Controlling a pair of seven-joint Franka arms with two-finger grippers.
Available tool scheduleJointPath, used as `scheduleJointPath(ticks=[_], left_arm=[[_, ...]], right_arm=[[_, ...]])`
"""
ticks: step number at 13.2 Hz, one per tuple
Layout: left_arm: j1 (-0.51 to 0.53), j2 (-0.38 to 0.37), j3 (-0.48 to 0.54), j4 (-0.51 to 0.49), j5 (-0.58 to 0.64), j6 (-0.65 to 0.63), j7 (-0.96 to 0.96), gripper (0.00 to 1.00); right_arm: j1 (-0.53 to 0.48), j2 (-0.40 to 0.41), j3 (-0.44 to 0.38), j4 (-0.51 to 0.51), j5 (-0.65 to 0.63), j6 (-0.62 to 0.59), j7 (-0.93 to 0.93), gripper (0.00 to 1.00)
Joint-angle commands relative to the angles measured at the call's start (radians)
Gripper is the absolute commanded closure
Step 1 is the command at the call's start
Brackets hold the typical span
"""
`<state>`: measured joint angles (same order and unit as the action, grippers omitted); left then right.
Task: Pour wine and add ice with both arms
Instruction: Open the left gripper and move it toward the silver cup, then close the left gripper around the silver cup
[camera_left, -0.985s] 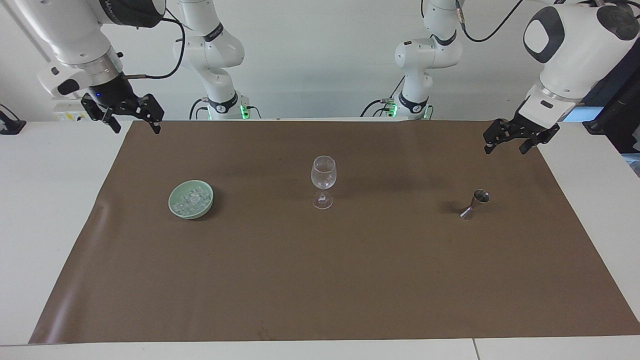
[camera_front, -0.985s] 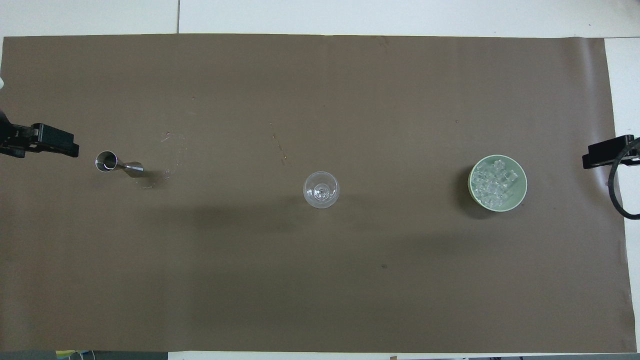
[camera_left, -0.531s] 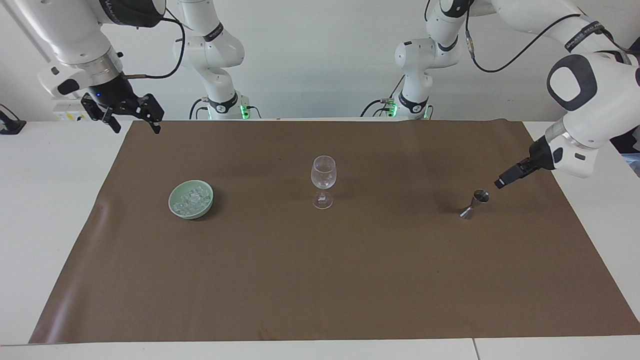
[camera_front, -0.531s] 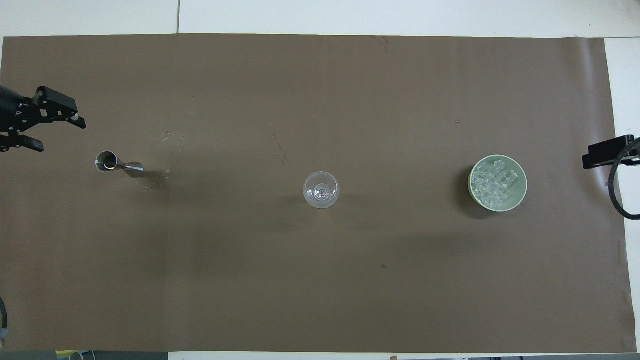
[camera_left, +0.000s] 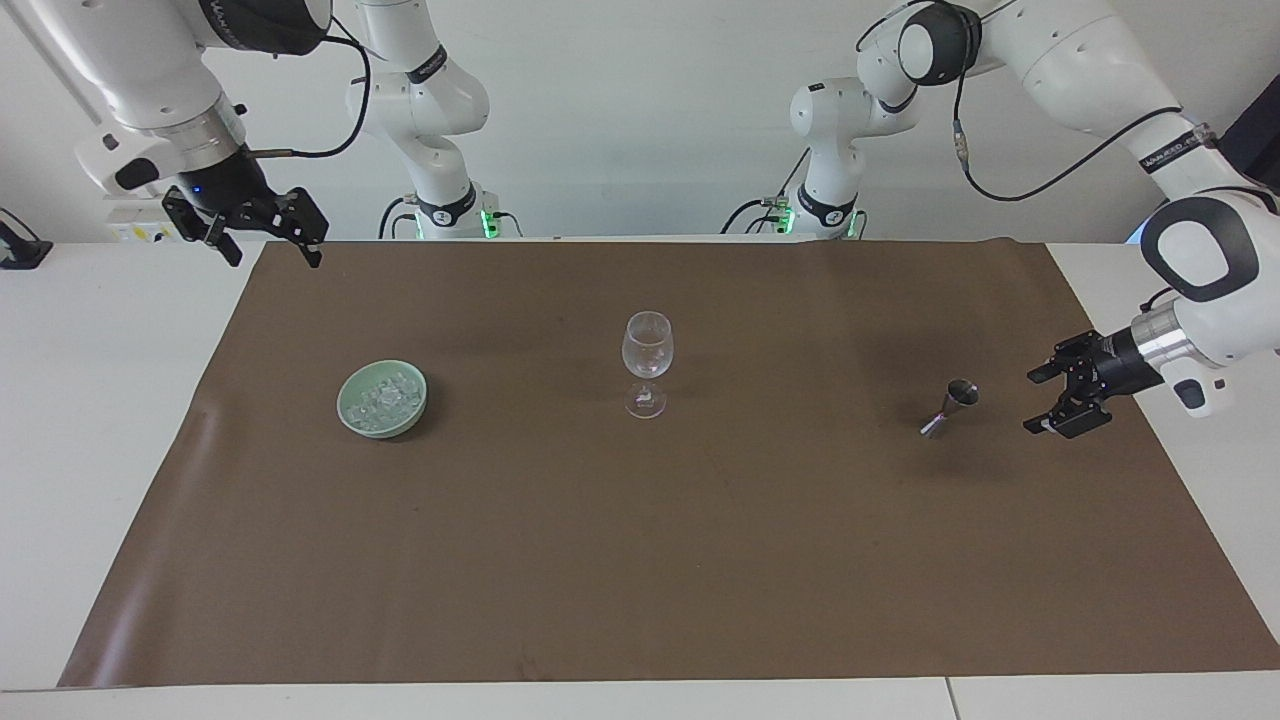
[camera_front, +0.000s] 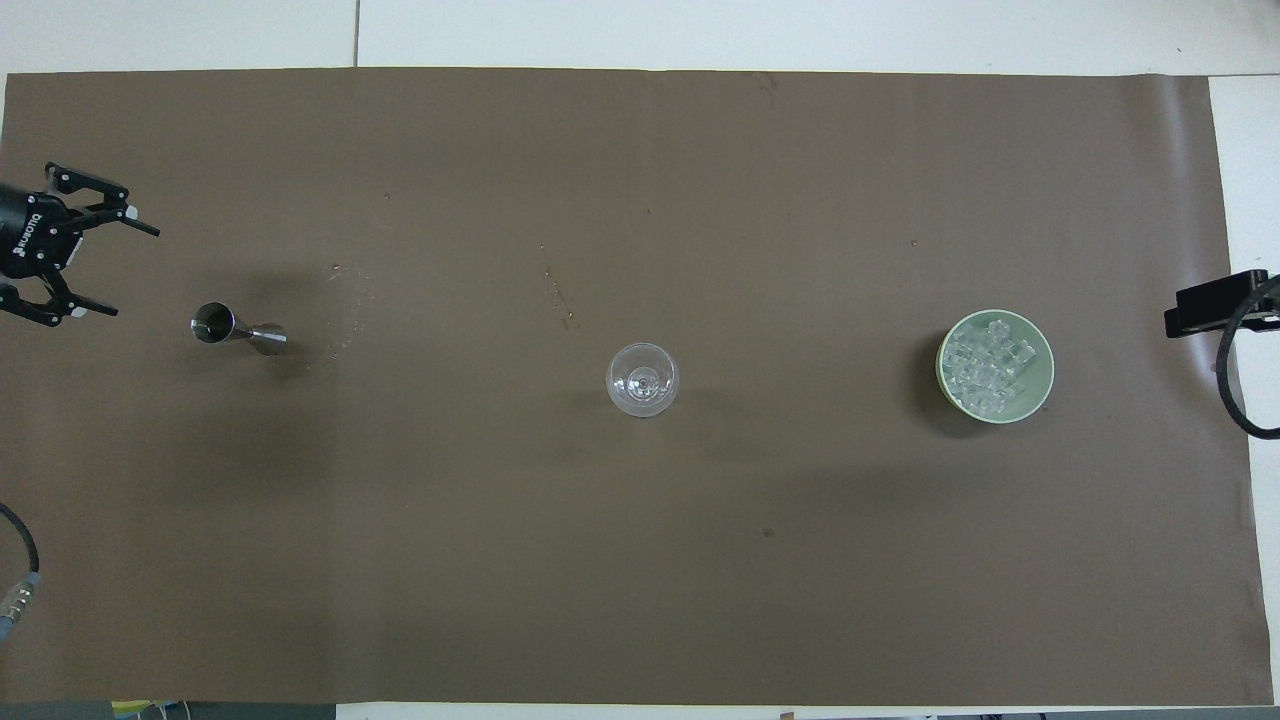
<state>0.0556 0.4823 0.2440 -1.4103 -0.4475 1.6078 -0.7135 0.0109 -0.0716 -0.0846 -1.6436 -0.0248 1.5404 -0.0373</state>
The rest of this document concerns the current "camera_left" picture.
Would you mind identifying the black stand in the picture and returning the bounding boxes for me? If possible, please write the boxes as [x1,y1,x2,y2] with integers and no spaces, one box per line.
[0,207,54,271]

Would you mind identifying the clear ice cubes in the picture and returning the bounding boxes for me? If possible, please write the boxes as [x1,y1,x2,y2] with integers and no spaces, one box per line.
[350,368,421,419]

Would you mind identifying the clear wine glass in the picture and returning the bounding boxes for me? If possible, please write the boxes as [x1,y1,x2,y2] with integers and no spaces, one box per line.
[621,312,676,420]

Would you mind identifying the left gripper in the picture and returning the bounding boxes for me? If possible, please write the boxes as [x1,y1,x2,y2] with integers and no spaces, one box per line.
[1022,328,1167,440]

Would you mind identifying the white box with yellow labels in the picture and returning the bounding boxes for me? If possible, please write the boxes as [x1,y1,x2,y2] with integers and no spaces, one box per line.
[104,198,189,244]

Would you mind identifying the metal jigger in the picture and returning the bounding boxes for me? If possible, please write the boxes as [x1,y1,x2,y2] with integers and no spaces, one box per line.
[920,379,981,441]

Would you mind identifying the green ceramic bowl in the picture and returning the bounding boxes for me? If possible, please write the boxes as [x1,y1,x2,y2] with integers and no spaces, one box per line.
[337,360,429,440]

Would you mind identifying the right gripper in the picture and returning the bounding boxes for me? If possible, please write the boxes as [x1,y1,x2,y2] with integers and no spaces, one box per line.
[162,146,331,269]

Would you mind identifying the black cable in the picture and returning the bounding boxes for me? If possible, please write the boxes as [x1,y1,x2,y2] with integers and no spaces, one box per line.
[721,148,813,237]
[243,15,373,161]
[377,195,421,241]
[950,30,1191,203]

